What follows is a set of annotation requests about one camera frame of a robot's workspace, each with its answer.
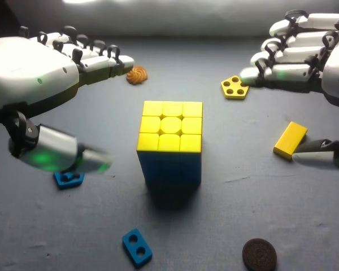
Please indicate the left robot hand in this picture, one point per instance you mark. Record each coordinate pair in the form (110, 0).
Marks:
(31, 65)

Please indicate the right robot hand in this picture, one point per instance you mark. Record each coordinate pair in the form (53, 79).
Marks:
(336, 73)

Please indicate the colourful puzzle cube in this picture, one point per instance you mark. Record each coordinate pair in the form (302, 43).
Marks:
(169, 127)

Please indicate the yellow rectangular block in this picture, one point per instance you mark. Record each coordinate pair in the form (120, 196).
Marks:
(291, 138)

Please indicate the yellow pentagon block with holes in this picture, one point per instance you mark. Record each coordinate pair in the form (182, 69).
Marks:
(233, 85)

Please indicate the orange swirl toy biscuit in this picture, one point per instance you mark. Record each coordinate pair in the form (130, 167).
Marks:
(137, 75)

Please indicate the blue pentagon block with holes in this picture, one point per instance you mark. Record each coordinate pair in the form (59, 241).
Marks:
(73, 185)

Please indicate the white backdrop sheet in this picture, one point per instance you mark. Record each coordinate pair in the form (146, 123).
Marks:
(169, 17)

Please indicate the grey table cloth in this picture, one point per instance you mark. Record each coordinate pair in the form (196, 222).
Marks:
(214, 197)

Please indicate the dark chocolate sandwich cookie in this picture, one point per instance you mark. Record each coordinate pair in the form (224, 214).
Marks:
(260, 254)

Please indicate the blue two-hole rectangular block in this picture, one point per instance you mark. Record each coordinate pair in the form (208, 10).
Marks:
(130, 254)

